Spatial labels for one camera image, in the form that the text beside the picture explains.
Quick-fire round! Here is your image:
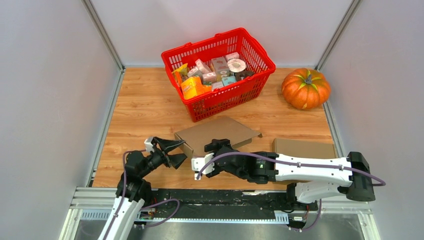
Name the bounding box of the dark brown round item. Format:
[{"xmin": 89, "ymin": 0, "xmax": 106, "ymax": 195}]
[{"xmin": 235, "ymin": 70, "xmax": 255, "ymax": 82}]

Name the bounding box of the red plastic shopping basket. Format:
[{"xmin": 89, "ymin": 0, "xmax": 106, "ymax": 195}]
[{"xmin": 161, "ymin": 27, "xmax": 276, "ymax": 122}]

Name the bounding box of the brown cardboard sheet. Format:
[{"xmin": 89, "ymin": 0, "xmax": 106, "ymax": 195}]
[{"xmin": 174, "ymin": 116, "xmax": 262, "ymax": 158}]

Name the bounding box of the left aluminium frame post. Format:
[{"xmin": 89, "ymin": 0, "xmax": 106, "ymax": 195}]
[{"xmin": 81, "ymin": 0, "xmax": 125, "ymax": 72}]

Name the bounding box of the teal small box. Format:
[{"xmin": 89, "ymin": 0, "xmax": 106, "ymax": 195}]
[{"xmin": 221, "ymin": 76, "xmax": 237, "ymax": 87}]

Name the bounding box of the aluminium frame post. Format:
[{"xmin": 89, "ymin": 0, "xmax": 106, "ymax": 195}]
[
  {"xmin": 314, "ymin": 0, "xmax": 363, "ymax": 71},
  {"xmin": 81, "ymin": 0, "xmax": 125, "ymax": 72}
]

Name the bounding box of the yellow snack packet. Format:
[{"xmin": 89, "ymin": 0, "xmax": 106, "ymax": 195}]
[{"xmin": 171, "ymin": 63, "xmax": 188, "ymax": 87}]

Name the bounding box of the right aluminium frame post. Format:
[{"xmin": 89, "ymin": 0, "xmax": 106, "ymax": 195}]
[{"xmin": 314, "ymin": 0, "xmax": 363, "ymax": 71}]

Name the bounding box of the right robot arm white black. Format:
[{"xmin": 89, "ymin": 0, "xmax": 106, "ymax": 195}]
[{"xmin": 192, "ymin": 139, "xmax": 386, "ymax": 210}]

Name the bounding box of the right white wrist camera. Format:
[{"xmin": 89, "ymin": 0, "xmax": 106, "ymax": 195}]
[{"xmin": 191, "ymin": 153, "xmax": 215, "ymax": 181}]

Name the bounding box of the pink white round roll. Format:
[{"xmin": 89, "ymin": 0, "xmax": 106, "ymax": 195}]
[{"xmin": 227, "ymin": 58, "xmax": 247, "ymax": 73}]

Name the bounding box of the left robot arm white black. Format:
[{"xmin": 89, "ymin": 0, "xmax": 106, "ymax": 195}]
[{"xmin": 98, "ymin": 136, "xmax": 187, "ymax": 240}]

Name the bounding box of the orange snack box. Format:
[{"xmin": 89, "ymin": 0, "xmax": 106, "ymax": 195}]
[{"xmin": 180, "ymin": 76, "xmax": 212, "ymax": 100}]

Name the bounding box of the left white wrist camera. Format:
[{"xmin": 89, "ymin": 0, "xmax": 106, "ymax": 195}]
[{"xmin": 144, "ymin": 136, "xmax": 157, "ymax": 153}]

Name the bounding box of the orange pumpkin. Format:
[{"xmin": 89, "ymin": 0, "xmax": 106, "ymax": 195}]
[{"xmin": 281, "ymin": 68, "xmax": 332, "ymax": 110}]

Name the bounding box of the white slotted cable duct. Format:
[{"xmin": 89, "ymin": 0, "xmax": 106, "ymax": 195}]
[{"xmin": 80, "ymin": 209, "xmax": 289, "ymax": 225}]

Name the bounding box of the brown cardboard box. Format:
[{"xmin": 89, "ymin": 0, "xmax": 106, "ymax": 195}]
[{"xmin": 271, "ymin": 138, "xmax": 337, "ymax": 186}]

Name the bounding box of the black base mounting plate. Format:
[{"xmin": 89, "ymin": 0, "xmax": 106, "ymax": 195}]
[{"xmin": 148, "ymin": 188, "xmax": 318, "ymax": 220}]

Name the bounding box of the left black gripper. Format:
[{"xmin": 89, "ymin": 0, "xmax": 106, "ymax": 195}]
[{"xmin": 139, "ymin": 136, "xmax": 190, "ymax": 178}]

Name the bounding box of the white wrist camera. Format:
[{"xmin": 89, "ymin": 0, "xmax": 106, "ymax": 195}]
[
  {"xmin": 191, "ymin": 153, "xmax": 215, "ymax": 181},
  {"xmin": 144, "ymin": 136, "xmax": 157, "ymax": 153}
]

